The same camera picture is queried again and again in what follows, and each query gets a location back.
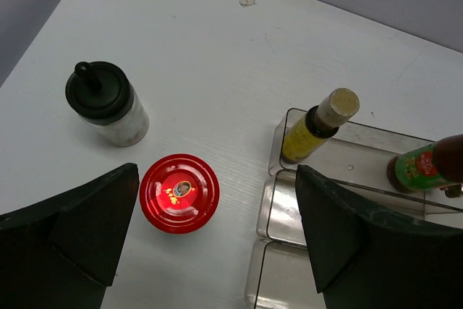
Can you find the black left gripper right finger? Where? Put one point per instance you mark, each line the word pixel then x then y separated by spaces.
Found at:
pixel 365 255

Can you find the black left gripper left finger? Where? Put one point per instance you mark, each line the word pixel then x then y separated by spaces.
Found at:
pixel 63 252

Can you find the green-label hot sauce bottle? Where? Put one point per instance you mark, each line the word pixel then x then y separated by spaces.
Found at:
pixel 435 165

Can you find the red-lid chili sauce jar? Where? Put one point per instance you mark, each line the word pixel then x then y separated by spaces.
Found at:
pixel 179 194

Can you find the small yellow-label brown bottle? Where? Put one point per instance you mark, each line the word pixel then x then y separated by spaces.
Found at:
pixel 319 124

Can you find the clear tiered acrylic rack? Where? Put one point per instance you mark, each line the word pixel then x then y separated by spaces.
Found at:
pixel 355 157

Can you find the small tape scrap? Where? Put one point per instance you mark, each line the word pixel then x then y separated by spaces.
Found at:
pixel 247 3

